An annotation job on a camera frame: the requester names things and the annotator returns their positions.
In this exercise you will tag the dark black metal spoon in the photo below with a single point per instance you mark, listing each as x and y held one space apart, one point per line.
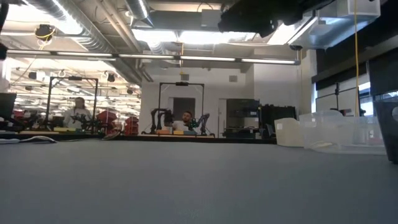
37 140

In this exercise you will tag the background black robot arm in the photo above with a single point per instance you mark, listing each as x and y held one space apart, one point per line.
203 119
154 119

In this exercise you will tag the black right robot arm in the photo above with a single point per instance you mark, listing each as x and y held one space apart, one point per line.
298 9

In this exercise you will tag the black equipment cases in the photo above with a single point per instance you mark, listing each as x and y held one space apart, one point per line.
280 113

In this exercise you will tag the black shelf cabinet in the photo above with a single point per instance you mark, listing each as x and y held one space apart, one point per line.
242 118

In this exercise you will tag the long ceiling light bar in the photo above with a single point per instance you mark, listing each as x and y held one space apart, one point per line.
149 56

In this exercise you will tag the seated person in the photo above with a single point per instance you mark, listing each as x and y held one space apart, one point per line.
186 117

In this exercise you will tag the black tripod stand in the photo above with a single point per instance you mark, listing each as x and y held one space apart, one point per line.
336 96

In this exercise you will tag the white plastic bin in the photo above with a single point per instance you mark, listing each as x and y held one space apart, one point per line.
287 133

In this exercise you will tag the teal tray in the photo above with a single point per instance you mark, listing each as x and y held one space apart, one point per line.
189 132

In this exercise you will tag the yellow tray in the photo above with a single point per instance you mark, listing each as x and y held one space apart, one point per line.
178 132

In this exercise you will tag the orange tray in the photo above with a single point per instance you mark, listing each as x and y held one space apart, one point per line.
163 132

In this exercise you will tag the clear plastic bin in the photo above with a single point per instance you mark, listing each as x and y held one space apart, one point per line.
342 137

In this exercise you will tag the red storage bin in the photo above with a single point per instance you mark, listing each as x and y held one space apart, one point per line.
107 118
132 124

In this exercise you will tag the blue-grey table mat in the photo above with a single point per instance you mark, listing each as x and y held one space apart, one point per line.
199 180

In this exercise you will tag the black plastic bin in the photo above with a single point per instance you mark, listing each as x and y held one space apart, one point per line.
388 133

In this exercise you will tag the standing person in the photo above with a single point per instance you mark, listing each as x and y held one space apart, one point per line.
77 116

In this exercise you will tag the black round ceiling device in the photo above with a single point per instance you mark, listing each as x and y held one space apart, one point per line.
44 31

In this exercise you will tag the dark computer monitor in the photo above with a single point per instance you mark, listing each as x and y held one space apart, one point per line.
7 105

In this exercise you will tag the rectangular grey air duct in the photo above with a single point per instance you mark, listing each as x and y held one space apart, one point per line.
335 31

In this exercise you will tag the black robot station frame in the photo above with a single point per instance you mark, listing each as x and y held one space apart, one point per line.
71 78
182 83

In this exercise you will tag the black aluminium table frame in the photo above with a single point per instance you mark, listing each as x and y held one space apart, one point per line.
186 139

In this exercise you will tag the round silver air duct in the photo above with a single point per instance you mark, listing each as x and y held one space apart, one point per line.
90 37

